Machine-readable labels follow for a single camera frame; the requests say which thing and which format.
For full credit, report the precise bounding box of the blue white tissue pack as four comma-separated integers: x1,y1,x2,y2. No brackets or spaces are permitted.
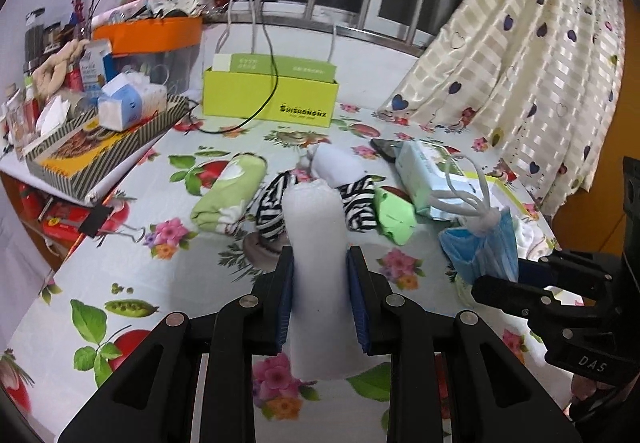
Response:
98,72,168,132

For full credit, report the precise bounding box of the white charging cable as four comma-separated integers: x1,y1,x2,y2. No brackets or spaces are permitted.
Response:
325,22,338,68

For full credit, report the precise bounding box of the heart pattern curtain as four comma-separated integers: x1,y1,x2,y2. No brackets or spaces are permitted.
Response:
380,0,626,216

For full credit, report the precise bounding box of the green floral cloth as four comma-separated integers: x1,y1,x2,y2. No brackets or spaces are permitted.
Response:
190,153,267,235

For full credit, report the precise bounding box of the yellow green cardboard box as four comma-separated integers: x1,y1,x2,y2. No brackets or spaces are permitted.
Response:
202,53,338,127

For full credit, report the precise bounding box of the black smartphone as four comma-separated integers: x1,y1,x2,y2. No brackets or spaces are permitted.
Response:
370,138,404,164

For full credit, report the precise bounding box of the light green cloth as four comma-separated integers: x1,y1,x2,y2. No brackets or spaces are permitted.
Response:
373,186,418,246

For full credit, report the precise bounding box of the dark glass jar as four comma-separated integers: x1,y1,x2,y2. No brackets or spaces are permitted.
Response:
24,8,46,74

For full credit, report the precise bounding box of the striped tray box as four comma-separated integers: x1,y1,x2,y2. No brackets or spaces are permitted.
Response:
25,96,189,200

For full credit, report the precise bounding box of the orange storage box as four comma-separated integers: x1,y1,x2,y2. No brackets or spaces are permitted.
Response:
92,18,203,56

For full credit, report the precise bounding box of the blue face mask stack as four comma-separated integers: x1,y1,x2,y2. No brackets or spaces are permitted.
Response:
430,157,522,286

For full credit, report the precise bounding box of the person's right hand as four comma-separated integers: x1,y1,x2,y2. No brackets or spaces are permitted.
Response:
568,375,610,421

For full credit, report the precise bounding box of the green white box lid tray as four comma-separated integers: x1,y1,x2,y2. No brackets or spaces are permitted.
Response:
486,176,558,261

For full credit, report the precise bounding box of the black white striped sock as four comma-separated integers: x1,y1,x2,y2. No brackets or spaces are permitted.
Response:
337,176,378,232

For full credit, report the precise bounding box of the wet wipes pack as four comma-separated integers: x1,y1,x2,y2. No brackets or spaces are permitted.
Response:
395,141,490,221

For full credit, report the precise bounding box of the black binder clip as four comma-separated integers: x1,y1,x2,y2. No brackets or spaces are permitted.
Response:
78,205,146,243

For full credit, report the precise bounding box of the white glove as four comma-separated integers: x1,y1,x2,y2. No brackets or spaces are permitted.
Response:
306,143,367,188

